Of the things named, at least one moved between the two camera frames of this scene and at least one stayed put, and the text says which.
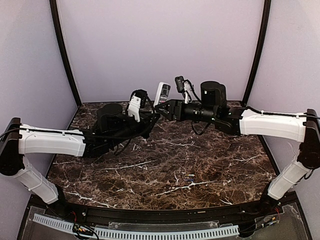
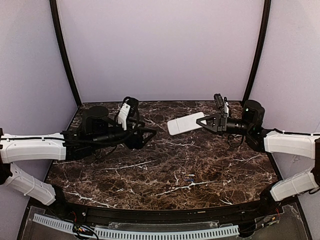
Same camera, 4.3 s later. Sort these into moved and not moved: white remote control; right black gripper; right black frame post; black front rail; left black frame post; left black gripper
Moved: left black gripper; right black gripper; white remote control
Not moved: black front rail; right black frame post; left black frame post
